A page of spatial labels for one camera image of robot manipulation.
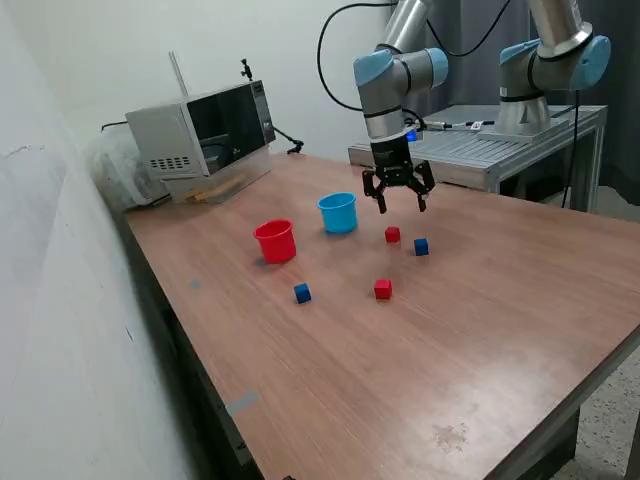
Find grey metal robot stand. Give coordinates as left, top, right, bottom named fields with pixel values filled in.
left=348, top=103, right=609, bottom=214

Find clear plastic box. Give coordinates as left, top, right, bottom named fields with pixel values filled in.
left=160, top=151, right=274, bottom=205

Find clear plastic bag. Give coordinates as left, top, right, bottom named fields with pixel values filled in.
left=87, top=134, right=171, bottom=214

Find blue plastic cup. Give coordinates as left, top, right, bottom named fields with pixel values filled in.
left=316, top=191, right=360, bottom=235

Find long grey tape strip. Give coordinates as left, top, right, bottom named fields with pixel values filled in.
left=225, top=391, right=260, bottom=416

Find red plastic cup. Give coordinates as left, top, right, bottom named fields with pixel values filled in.
left=252, top=218, right=298, bottom=265

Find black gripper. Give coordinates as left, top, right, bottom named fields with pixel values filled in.
left=361, top=133, right=436, bottom=215

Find thin white rod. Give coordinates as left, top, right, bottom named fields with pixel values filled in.
left=168, top=49, right=190, bottom=98

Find wooden sticks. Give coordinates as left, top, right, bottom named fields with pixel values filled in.
left=185, top=172, right=249, bottom=204

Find black camera cable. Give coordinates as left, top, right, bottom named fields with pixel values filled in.
left=317, top=0, right=512, bottom=132

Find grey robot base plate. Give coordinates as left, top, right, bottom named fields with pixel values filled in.
left=477, top=117, right=571, bottom=144

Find black hanging cable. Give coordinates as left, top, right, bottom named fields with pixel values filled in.
left=559, top=89, right=584, bottom=209

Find dark grey curtain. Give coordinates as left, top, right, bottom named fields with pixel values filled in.
left=389, top=0, right=640, bottom=206

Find silver microwave oven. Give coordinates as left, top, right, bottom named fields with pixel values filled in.
left=124, top=79, right=277, bottom=181

